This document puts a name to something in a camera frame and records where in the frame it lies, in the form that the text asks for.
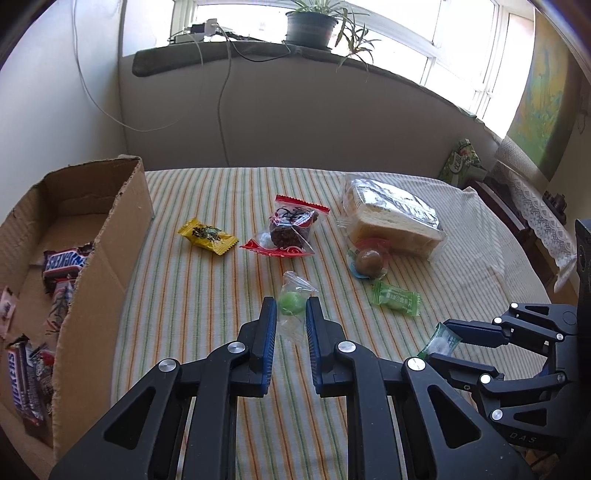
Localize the white lace cloth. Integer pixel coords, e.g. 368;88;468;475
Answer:
494;136;578;294

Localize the potted spider plant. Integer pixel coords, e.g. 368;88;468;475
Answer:
281;0;370;49

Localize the bread package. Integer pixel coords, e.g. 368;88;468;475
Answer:
336;173;448;259

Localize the red-trimmed dark cake packet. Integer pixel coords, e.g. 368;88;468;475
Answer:
239;195;332;257

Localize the large brown chocolate bar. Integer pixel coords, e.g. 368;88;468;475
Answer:
7;335;47;425

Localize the small reddish-green plant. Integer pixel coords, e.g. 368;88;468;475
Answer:
335;7;382;75

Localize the green candy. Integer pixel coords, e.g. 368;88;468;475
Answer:
277;271;319;344

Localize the green white candy packet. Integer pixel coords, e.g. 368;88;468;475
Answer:
372;280;422;317
417;323;462;361

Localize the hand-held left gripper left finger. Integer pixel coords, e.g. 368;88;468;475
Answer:
48;296;278;480

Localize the white power strip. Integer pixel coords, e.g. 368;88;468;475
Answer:
168;18;220;44

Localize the red white snack packet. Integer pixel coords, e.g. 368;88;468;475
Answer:
28;344;58;416

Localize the round brown snack clear wrapper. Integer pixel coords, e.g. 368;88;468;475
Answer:
346;237;389;281

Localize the yellow candy packet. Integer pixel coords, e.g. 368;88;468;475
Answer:
178;217;238;256

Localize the white window frame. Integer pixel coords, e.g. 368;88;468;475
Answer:
171;0;539;134

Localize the cardboard box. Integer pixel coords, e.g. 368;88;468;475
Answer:
0;156;155;462

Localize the wall map poster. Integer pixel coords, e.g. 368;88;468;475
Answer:
505;28;583;181

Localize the white cabinet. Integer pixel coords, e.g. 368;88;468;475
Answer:
0;0;127;217

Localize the grey cable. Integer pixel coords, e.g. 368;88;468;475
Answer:
217;25;234;168

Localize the pink snack packet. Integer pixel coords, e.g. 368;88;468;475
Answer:
0;286;19;337

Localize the white cable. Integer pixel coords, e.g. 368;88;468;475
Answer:
71;0;195;133

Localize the black cable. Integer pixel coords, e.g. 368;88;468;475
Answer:
217;32;296;61

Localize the green gift bag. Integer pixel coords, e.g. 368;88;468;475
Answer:
438;138;488;185

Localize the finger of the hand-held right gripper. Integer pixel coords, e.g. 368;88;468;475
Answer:
443;303;578;349
427;353;570;428

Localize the small brown chocolate bar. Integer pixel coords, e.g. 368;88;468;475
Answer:
42;242;95;294

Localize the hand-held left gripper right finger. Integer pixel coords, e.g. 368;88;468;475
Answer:
305;296;539;480

